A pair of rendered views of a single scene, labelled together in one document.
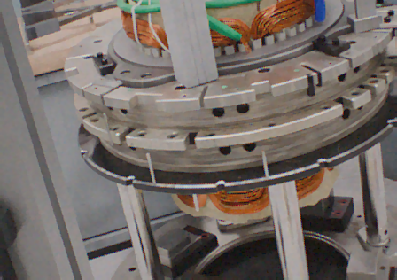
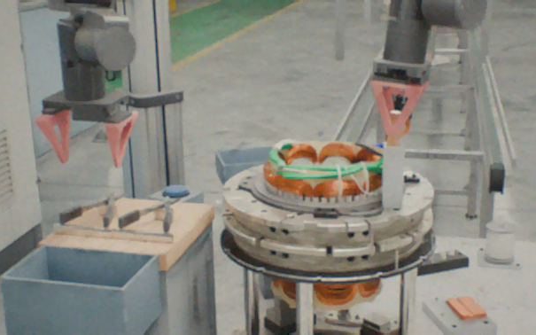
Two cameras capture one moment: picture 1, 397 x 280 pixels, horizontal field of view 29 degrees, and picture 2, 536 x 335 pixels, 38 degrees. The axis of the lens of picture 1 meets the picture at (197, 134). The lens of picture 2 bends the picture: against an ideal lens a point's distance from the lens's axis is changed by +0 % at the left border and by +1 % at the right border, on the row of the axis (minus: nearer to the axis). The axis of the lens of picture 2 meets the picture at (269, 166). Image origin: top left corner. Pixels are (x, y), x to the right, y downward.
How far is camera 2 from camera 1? 1.08 m
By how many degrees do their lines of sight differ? 61
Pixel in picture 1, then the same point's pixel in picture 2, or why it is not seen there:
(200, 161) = (403, 252)
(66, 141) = (177, 315)
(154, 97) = (393, 216)
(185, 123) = (401, 229)
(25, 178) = not seen: outside the picture
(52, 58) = (183, 243)
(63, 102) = (178, 281)
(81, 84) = (339, 224)
